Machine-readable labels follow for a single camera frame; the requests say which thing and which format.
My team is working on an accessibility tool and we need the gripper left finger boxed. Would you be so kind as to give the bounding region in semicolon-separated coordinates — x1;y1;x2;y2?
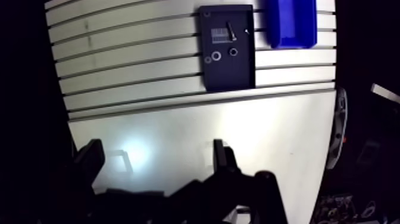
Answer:
71;138;166;224

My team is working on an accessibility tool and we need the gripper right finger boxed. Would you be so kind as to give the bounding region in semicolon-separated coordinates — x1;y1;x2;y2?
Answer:
168;139;289;224

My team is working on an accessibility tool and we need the black tray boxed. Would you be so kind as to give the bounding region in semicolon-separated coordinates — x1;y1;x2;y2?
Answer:
198;4;257;93

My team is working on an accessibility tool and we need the steel bolt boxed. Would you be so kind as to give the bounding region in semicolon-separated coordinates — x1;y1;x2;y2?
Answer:
226;21;238;42

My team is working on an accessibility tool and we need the blue bin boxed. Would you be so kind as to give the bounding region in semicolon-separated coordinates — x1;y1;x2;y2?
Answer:
265;0;318;50

